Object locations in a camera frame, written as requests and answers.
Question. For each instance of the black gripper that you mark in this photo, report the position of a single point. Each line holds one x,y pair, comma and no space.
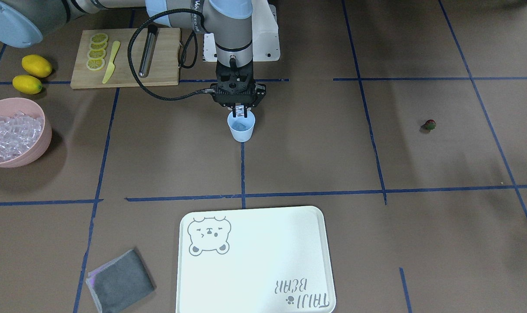
260,93

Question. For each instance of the clear ice cube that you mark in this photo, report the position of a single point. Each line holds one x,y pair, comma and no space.
239,109

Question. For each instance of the red strawberry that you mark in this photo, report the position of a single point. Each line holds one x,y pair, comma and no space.
429,125

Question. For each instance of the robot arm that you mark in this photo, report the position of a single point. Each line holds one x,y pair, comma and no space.
24,23

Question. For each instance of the light blue plastic cup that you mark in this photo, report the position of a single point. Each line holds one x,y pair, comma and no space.
242,127

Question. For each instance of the pile of clear ice cubes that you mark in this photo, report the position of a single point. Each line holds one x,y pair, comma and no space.
18,133

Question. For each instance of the bamboo cutting board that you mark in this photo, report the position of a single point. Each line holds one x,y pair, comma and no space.
163,70

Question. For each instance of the yellow plastic knife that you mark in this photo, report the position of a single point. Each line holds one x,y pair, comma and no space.
111,66

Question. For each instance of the lemon slice lower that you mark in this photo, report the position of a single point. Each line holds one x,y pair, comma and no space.
95,64

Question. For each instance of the lemon slice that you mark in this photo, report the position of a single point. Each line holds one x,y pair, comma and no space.
99,38
95,64

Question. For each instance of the white bear serving tray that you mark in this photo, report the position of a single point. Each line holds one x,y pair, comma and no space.
264,260

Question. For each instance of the pink bowl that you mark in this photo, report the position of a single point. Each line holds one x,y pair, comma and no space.
11,106

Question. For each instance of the grey folded cloth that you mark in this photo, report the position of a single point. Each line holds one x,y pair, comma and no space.
119,283

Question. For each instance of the upper yellow lemon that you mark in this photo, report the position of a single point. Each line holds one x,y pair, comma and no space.
37,66

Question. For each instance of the yellow lemon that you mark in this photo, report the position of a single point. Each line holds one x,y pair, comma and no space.
27,84
37,66

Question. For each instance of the lower yellow lemon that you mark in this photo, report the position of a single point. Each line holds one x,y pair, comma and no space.
27,84

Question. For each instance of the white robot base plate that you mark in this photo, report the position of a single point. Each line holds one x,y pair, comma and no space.
267,39

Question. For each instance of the metal knife handle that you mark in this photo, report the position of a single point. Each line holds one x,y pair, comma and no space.
148,51

